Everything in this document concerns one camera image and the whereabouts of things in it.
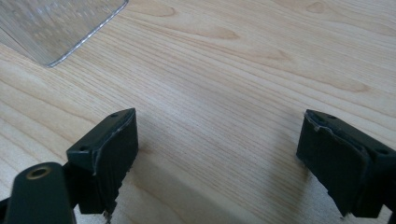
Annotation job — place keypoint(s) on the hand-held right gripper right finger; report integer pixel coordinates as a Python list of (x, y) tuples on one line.
[(342, 161)]

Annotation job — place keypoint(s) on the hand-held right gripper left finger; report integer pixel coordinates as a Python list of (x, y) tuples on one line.
[(106, 161)]

